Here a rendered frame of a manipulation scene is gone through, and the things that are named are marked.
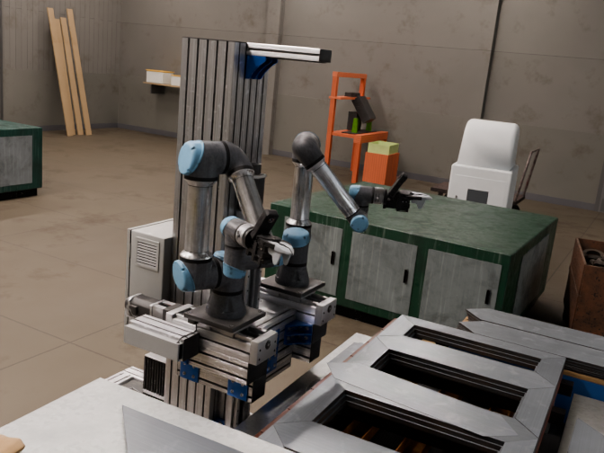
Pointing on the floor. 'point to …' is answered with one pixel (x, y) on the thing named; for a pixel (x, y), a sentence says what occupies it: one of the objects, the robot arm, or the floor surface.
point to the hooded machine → (486, 164)
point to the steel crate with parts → (585, 288)
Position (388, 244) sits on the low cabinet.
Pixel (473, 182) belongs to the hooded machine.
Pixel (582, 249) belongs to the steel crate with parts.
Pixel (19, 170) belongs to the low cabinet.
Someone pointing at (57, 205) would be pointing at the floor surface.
